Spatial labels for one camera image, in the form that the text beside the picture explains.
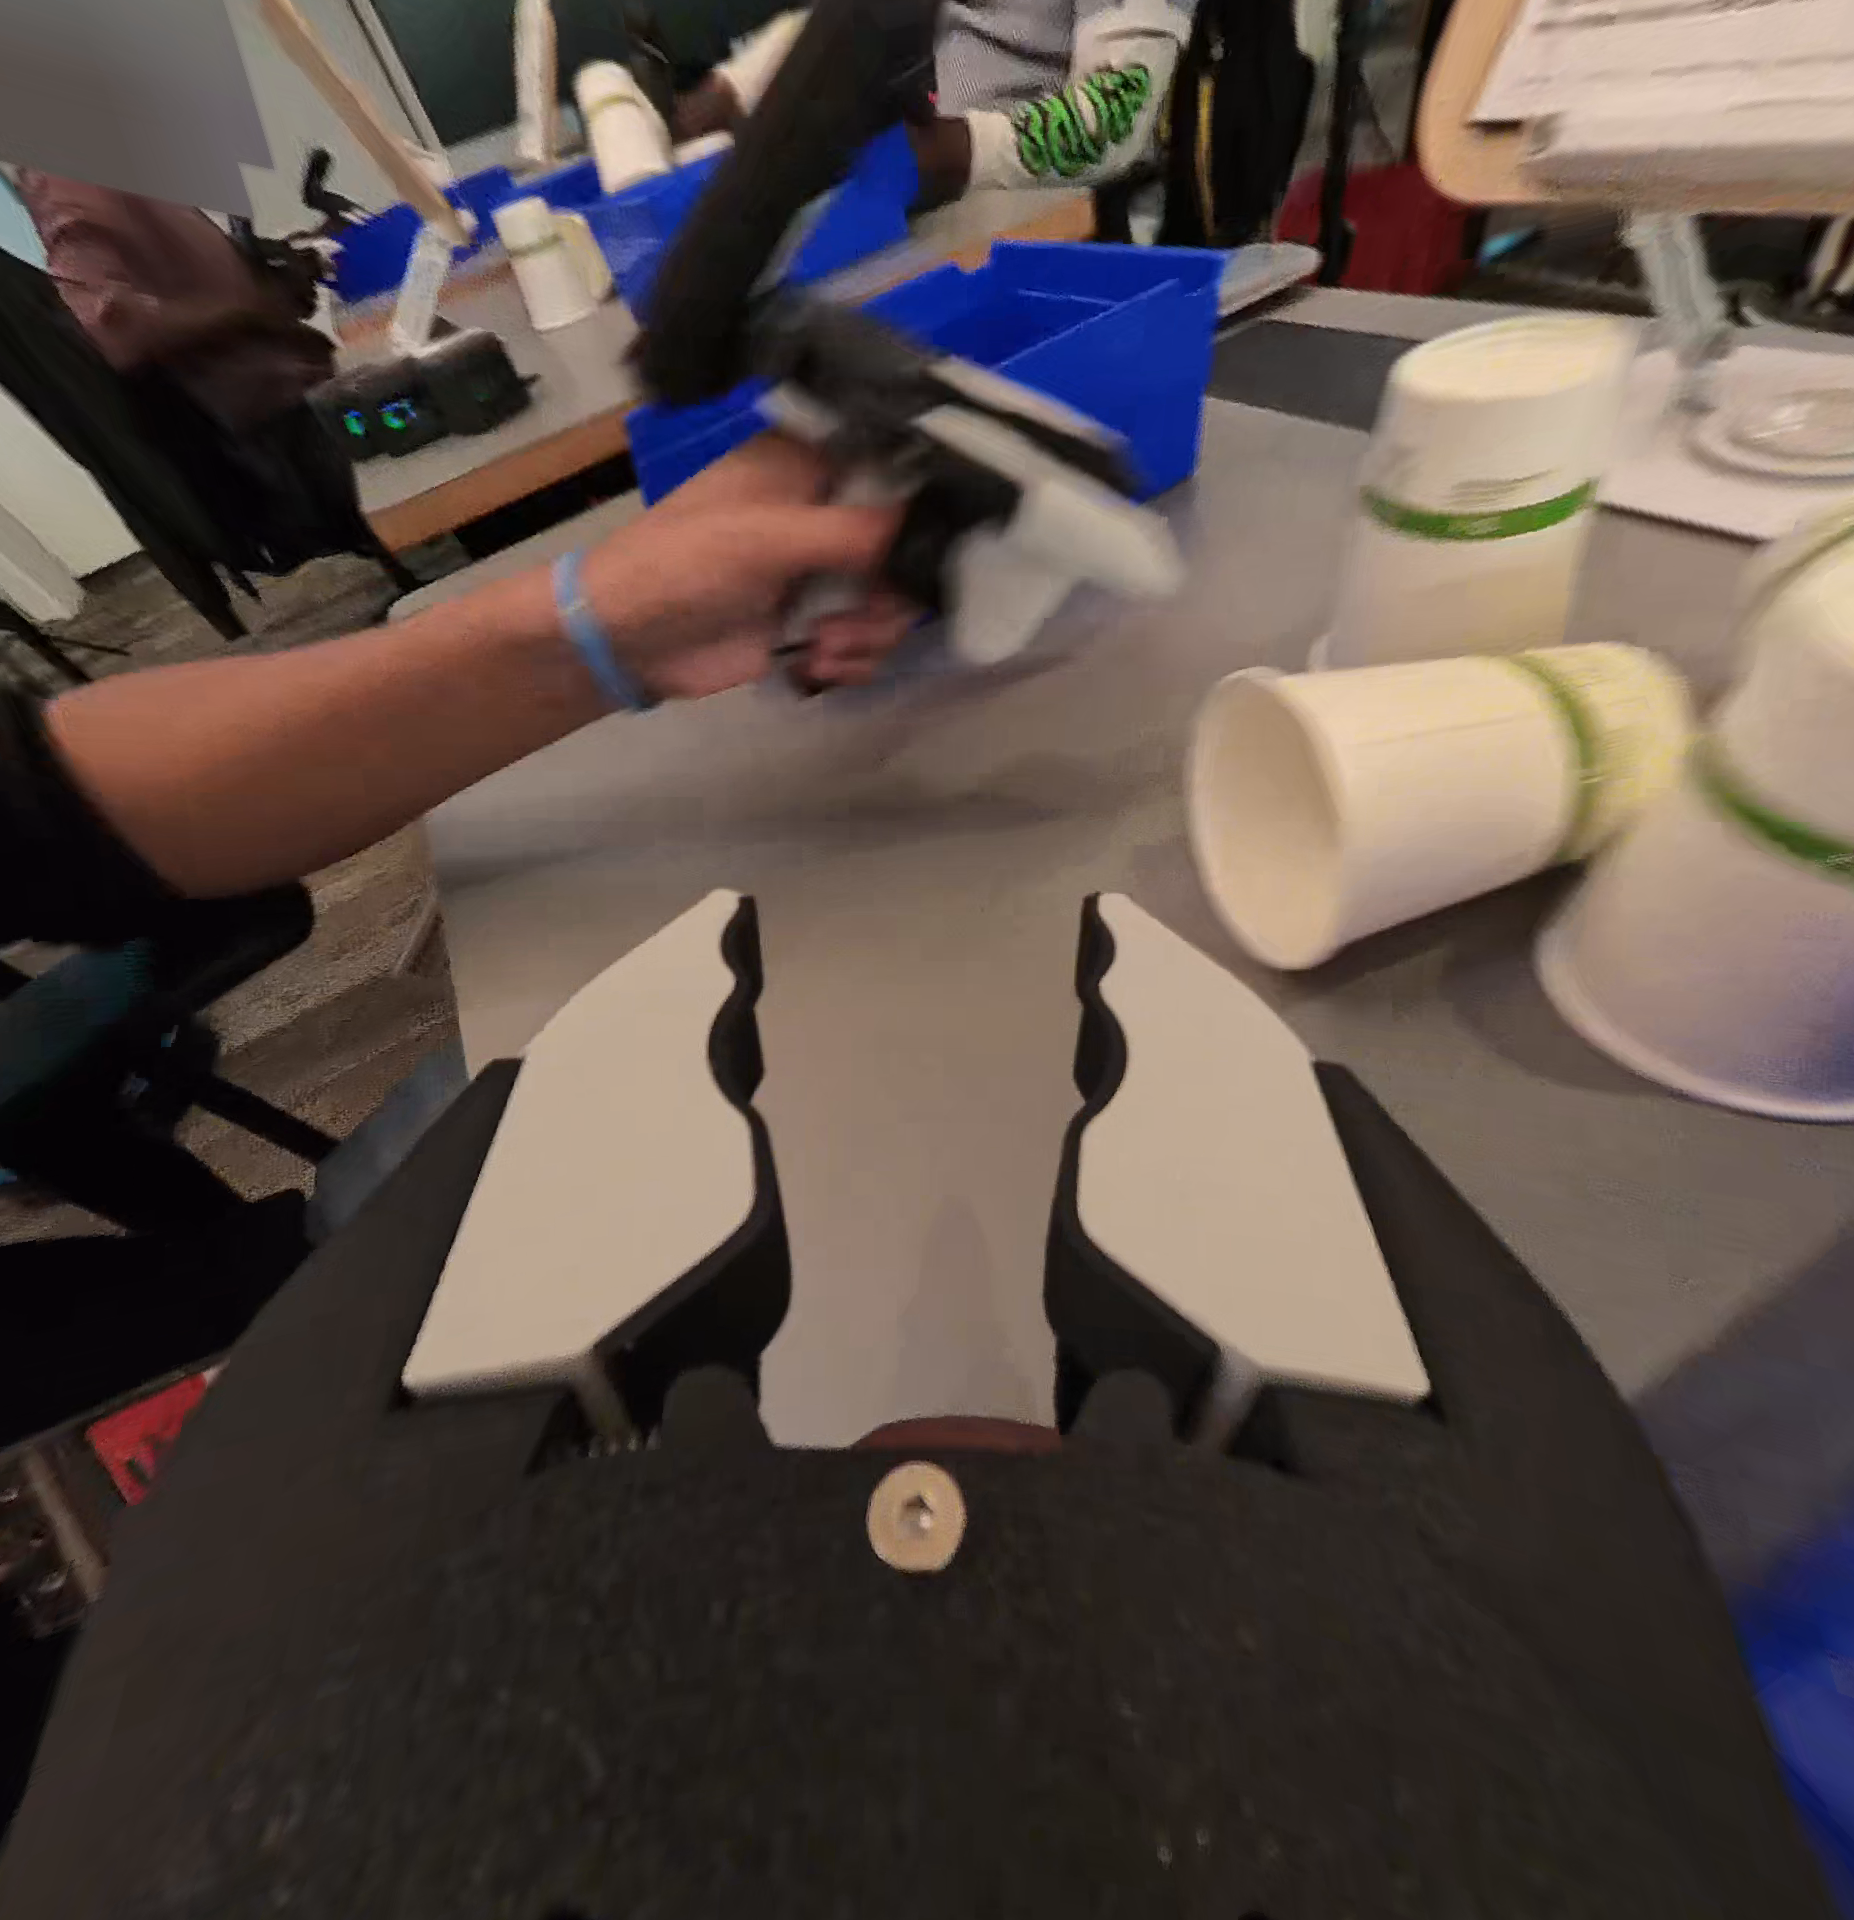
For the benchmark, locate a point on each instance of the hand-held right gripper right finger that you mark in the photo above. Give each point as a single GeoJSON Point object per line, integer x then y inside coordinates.
{"type": "Point", "coordinates": [1243, 1200]}

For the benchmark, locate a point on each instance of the white paper cup green band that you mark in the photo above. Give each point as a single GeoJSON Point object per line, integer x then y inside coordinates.
{"type": "Point", "coordinates": [1722, 960]}
{"type": "Point", "coordinates": [1407, 795]}
{"type": "Point", "coordinates": [1466, 584]}

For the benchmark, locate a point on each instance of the dark hanging cloth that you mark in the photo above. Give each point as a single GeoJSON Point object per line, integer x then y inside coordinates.
{"type": "Point", "coordinates": [1243, 121]}

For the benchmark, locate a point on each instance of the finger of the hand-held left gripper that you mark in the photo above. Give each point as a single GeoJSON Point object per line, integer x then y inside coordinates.
{"type": "Point", "coordinates": [1076, 549]}
{"type": "Point", "coordinates": [1033, 428]}

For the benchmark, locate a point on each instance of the black chair armrest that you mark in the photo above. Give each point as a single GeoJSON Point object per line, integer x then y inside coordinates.
{"type": "Point", "coordinates": [103, 1020]}

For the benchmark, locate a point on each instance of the white adjustable stand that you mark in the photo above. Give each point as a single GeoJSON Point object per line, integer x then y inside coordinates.
{"type": "Point", "coordinates": [1767, 434]}

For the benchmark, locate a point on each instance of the black jacket on chair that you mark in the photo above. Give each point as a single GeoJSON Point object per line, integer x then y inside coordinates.
{"type": "Point", "coordinates": [103, 450]}

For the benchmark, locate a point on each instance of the red bag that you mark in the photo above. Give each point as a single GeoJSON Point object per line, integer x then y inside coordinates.
{"type": "Point", "coordinates": [1376, 225]}

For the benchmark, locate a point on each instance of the person's left forearm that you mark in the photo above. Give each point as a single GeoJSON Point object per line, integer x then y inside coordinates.
{"type": "Point", "coordinates": [267, 764]}

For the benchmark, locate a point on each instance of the printed instruction sheet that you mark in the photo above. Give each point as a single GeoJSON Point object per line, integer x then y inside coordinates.
{"type": "Point", "coordinates": [1692, 75]}

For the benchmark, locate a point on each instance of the person's left hand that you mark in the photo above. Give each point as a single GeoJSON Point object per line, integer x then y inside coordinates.
{"type": "Point", "coordinates": [717, 584]}

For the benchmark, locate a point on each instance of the black battery pack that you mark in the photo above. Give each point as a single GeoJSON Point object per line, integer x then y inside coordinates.
{"type": "Point", "coordinates": [476, 378]}
{"type": "Point", "coordinates": [405, 412]}
{"type": "Point", "coordinates": [344, 423]}

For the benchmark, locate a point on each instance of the stack of white paper cups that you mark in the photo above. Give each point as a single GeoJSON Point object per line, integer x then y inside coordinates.
{"type": "Point", "coordinates": [545, 263]}

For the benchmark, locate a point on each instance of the red printed card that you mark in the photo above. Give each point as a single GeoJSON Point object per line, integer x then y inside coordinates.
{"type": "Point", "coordinates": [150, 1432]}

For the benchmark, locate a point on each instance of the blue wristband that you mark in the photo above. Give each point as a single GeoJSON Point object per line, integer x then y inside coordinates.
{"type": "Point", "coordinates": [595, 639]}

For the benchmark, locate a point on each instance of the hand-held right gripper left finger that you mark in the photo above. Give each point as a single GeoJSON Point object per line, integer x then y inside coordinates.
{"type": "Point", "coordinates": [596, 1200]}

